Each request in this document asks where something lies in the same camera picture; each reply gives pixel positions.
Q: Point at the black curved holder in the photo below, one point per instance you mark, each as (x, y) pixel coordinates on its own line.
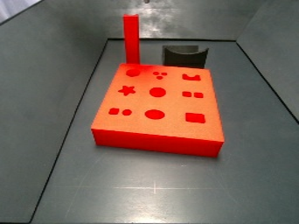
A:
(184, 56)

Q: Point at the tall red arch peg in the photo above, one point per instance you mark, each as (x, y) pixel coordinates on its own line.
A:
(130, 36)

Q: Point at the red shape sorting board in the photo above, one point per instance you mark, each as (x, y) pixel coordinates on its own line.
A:
(160, 108)

